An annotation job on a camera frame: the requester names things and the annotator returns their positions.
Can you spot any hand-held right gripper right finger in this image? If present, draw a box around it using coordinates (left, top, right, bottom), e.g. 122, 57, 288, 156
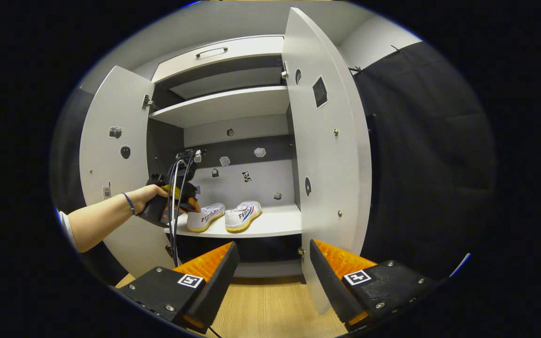
309, 239, 440, 331

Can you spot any black cable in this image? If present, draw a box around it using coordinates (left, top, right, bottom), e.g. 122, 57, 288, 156
167, 153, 197, 268

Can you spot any white canvas shoe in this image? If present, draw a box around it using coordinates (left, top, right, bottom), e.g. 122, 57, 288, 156
225, 201, 263, 233
186, 203, 226, 233

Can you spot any grey shoe cabinet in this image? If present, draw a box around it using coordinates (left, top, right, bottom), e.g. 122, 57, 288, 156
146, 35, 305, 278

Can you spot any grey cabinet door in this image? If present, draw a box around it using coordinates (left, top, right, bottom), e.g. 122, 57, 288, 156
79, 66, 177, 278
281, 7, 373, 315

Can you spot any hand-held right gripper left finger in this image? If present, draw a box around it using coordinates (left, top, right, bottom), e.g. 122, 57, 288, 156
116, 242, 240, 335

